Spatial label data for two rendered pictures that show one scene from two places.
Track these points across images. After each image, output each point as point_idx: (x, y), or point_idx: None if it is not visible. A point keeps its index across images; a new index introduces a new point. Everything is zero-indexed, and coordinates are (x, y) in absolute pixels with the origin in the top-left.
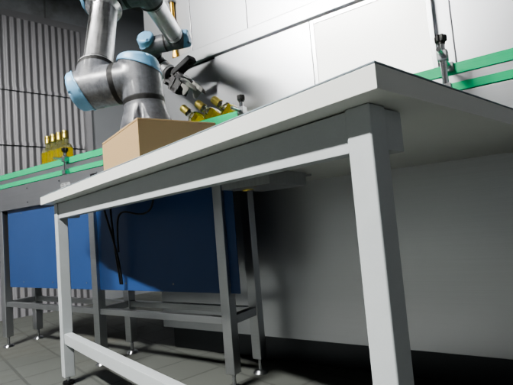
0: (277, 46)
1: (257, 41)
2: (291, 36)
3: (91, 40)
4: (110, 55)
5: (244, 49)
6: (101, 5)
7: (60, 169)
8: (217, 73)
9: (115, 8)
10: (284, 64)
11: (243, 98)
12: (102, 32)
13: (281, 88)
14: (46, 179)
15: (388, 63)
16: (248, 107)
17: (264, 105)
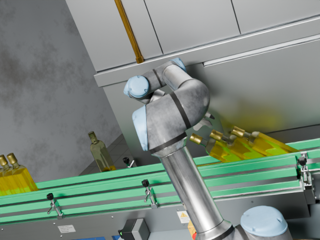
0: (289, 61)
1: (262, 54)
2: (307, 51)
3: (202, 210)
4: (220, 213)
5: (245, 60)
6: (181, 156)
7: (47, 210)
8: (210, 84)
9: (185, 144)
10: (300, 78)
11: (306, 162)
12: (204, 193)
13: (299, 102)
14: (32, 221)
15: None
16: (259, 117)
17: (280, 115)
